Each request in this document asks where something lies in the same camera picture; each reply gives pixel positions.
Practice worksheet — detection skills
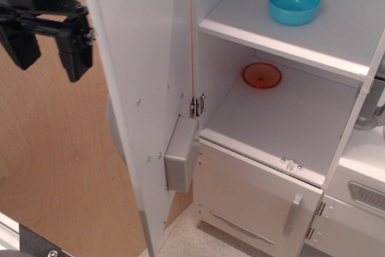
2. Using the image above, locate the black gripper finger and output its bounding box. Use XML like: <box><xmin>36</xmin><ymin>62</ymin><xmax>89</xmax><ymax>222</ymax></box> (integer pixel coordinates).
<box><xmin>1</xmin><ymin>23</ymin><xmax>41</xmax><ymax>70</ymax></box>
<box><xmin>55</xmin><ymin>17</ymin><xmax>94</xmax><ymax>82</ymax></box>

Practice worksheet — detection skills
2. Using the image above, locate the white fridge door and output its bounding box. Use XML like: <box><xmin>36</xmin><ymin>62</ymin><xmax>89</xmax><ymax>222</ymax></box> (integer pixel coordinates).
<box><xmin>87</xmin><ymin>0</ymin><xmax>193</xmax><ymax>256</ymax></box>

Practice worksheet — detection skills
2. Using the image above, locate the white toy fridge cabinet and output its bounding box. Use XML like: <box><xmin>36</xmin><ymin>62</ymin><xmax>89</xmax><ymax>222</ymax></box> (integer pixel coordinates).
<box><xmin>191</xmin><ymin>0</ymin><xmax>385</xmax><ymax>257</ymax></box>

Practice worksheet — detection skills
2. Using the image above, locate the plywood board panel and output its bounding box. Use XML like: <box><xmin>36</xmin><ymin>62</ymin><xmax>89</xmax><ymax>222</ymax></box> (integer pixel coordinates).
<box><xmin>0</xmin><ymin>0</ymin><xmax>193</xmax><ymax>257</ymax></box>

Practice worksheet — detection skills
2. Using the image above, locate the metal door hinge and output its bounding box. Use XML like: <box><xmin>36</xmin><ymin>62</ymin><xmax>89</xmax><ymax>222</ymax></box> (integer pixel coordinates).
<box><xmin>189</xmin><ymin>93</ymin><xmax>206</xmax><ymax>117</ymax></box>

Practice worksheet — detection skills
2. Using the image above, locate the grey dispenser box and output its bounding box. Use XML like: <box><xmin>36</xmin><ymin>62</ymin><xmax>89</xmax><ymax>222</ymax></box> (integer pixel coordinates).
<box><xmin>164</xmin><ymin>116</ymin><xmax>199</xmax><ymax>193</ymax></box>

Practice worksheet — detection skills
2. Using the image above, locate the orange translucent bowl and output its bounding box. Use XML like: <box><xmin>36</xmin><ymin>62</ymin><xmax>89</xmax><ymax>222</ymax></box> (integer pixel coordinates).
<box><xmin>241</xmin><ymin>62</ymin><xmax>283</xmax><ymax>89</ymax></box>

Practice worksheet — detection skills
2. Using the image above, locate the blue plastic bowl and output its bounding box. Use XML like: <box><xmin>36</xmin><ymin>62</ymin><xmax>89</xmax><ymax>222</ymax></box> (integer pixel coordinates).
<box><xmin>268</xmin><ymin>0</ymin><xmax>321</xmax><ymax>26</ymax></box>

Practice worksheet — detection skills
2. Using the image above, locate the white door latch catch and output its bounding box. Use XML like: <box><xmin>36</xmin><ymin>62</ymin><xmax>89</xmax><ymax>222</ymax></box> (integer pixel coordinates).
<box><xmin>280</xmin><ymin>158</ymin><xmax>304</xmax><ymax>172</ymax></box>

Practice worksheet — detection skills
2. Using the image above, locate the white lower freezer door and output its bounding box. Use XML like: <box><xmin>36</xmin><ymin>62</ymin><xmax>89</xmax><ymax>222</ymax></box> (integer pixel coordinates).
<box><xmin>193</xmin><ymin>139</ymin><xmax>322</xmax><ymax>256</ymax></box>

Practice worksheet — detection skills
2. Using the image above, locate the brass upper cabinet hinge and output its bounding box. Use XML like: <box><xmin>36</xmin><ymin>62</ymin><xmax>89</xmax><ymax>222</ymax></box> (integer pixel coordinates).
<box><xmin>316</xmin><ymin>202</ymin><xmax>325</xmax><ymax>216</ymax></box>

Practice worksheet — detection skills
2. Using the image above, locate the brass cabinet hinge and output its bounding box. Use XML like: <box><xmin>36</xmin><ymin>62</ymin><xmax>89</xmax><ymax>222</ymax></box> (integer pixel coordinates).
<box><xmin>306</xmin><ymin>227</ymin><xmax>314</xmax><ymax>240</ymax></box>
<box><xmin>316</xmin><ymin>202</ymin><xmax>325</xmax><ymax>216</ymax></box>

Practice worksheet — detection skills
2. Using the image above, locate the brass lower cabinet hinge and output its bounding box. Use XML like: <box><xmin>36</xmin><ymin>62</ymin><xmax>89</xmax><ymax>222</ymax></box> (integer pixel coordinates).
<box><xmin>306</xmin><ymin>227</ymin><xmax>314</xmax><ymax>240</ymax></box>

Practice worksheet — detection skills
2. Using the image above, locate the grey plastic faucet pipe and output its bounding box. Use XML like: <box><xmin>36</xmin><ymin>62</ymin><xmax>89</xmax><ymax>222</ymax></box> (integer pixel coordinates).
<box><xmin>354</xmin><ymin>57</ymin><xmax>384</xmax><ymax>131</ymax></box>

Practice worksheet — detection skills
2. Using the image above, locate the white toy oven unit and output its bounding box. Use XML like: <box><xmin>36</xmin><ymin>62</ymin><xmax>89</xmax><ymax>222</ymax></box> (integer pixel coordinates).
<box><xmin>300</xmin><ymin>128</ymin><xmax>384</xmax><ymax>256</ymax></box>

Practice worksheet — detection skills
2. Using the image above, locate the grey vent panel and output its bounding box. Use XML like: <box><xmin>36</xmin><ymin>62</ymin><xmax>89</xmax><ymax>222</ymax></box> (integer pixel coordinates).
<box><xmin>348</xmin><ymin>181</ymin><xmax>385</xmax><ymax>212</ymax></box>

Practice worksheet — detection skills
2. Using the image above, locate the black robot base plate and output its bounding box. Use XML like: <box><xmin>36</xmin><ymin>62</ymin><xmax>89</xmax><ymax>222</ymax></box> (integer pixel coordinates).
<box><xmin>1</xmin><ymin>213</ymin><xmax>72</xmax><ymax>257</ymax></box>

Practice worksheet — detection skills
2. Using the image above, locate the grey lower door handle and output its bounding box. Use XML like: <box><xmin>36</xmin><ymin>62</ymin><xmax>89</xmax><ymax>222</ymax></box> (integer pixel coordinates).
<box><xmin>282</xmin><ymin>194</ymin><xmax>303</xmax><ymax>237</ymax></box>

